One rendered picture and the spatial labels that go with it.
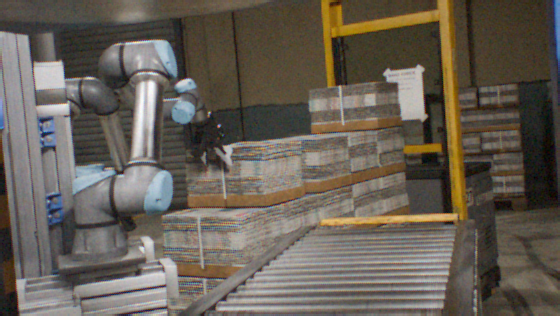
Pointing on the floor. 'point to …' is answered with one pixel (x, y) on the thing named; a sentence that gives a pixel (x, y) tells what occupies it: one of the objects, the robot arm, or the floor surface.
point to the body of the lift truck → (425, 190)
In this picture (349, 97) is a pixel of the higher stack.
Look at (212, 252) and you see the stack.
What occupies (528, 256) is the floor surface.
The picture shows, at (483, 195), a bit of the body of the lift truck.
